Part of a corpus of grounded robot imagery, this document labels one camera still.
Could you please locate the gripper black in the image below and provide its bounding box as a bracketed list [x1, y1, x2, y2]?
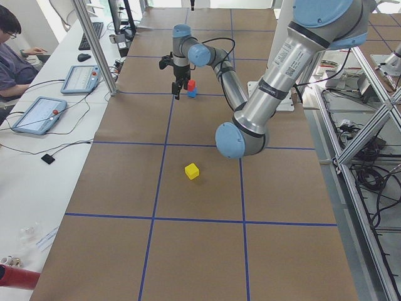
[172, 65, 190, 100]

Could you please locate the red block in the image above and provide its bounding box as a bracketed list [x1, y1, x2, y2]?
[187, 80, 196, 92]

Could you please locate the blue block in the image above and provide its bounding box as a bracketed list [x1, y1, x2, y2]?
[187, 88, 197, 98]

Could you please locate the yellow block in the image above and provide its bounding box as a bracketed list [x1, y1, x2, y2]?
[184, 162, 200, 180]

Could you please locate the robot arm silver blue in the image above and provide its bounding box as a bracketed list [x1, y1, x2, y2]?
[372, 44, 400, 76]
[166, 1, 377, 159]

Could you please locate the black computer monitor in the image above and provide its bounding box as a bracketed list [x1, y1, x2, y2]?
[108, 0, 137, 41]

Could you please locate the far teach pendant tablet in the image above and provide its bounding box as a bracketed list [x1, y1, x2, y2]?
[60, 65, 100, 95]

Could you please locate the teach pendant tablet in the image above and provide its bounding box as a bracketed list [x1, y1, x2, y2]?
[11, 97, 68, 135]
[60, 65, 100, 95]

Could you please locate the black keyboard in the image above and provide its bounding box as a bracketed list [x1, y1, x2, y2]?
[78, 21, 105, 51]

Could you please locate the black computer mouse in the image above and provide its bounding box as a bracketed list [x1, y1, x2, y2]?
[77, 53, 91, 62]

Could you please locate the near teach pendant tablet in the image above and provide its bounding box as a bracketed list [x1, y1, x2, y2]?
[11, 97, 68, 135]

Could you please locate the small black square pad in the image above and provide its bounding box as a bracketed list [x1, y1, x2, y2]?
[41, 154, 55, 165]

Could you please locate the seated person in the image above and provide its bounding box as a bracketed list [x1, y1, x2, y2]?
[0, 5, 51, 123]

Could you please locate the red fire extinguisher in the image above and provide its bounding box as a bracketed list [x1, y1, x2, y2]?
[1, 264, 41, 290]

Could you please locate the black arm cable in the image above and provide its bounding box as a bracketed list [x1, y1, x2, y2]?
[200, 37, 236, 76]

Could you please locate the aluminium frame post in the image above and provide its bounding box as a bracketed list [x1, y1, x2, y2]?
[71, 0, 117, 96]

